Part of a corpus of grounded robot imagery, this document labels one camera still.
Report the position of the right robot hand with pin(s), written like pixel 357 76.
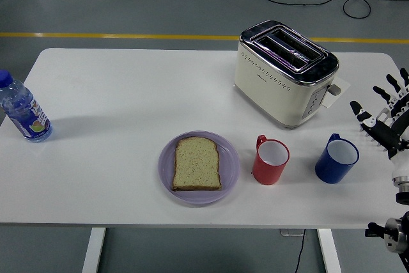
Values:
pixel 388 134

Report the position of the blue enamel cup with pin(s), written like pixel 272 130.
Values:
pixel 332 169

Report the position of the red enamel cup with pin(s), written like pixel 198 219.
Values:
pixel 266 172

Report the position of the bread slice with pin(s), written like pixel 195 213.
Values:
pixel 196 166

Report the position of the white paper sheet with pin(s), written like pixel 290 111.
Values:
pixel 343 86

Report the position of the cream chrome toaster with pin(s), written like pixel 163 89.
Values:
pixel 271 90

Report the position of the white table leg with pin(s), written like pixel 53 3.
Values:
pixel 329 250
pixel 93 250

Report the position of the white under-table box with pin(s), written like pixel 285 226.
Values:
pixel 290 232

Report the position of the purple round plate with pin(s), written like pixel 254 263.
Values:
pixel 230 164

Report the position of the blue capped water bottle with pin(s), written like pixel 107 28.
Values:
pixel 25 110

